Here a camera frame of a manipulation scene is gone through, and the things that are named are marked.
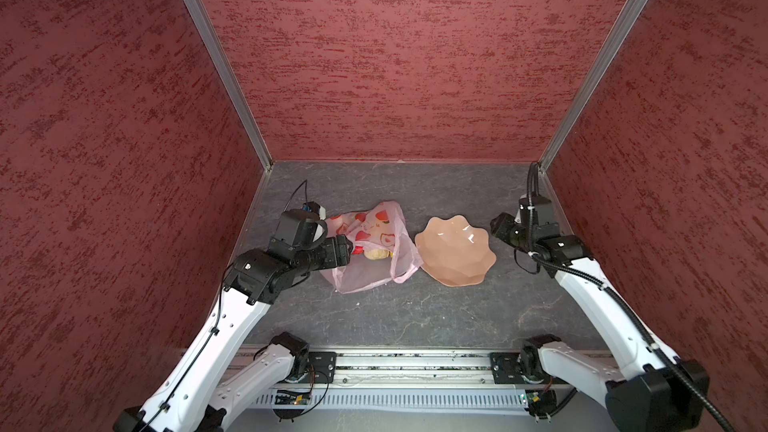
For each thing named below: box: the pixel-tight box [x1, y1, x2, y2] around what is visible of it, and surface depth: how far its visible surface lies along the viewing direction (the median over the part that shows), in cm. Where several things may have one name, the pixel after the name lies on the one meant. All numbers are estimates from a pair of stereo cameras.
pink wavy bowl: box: [414, 215, 497, 287], surface depth 97 cm
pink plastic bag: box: [321, 201, 424, 295], surface depth 89 cm
